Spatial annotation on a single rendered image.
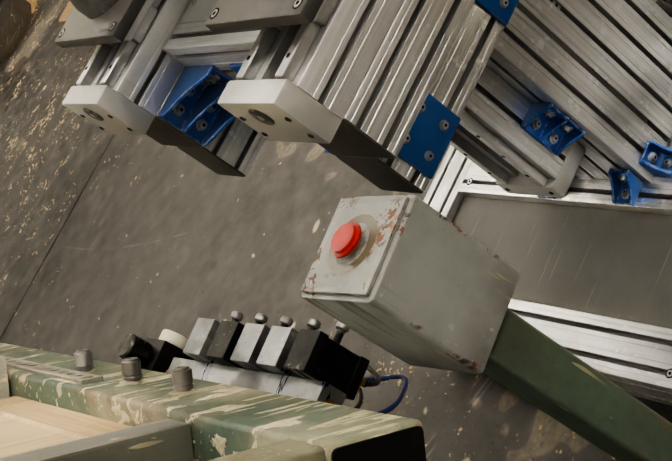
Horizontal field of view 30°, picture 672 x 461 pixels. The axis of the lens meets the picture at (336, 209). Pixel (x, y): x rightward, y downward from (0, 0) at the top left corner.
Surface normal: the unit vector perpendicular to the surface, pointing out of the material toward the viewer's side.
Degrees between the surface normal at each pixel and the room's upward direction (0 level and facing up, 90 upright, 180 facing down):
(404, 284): 90
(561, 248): 0
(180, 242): 0
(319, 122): 90
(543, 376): 90
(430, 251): 90
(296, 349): 0
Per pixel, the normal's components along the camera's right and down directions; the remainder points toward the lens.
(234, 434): -0.80, 0.11
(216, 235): -0.70, -0.49
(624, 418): 0.60, -0.01
